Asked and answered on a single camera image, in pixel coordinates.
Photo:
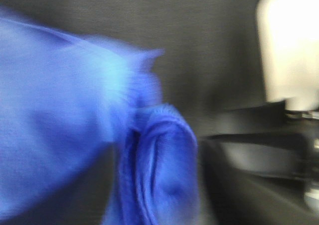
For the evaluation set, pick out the white plastic storage box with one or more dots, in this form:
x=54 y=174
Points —
x=289 y=40

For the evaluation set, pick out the blue microfiber towel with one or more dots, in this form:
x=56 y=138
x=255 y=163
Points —
x=85 y=138

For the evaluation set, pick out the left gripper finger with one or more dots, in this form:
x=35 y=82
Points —
x=260 y=179

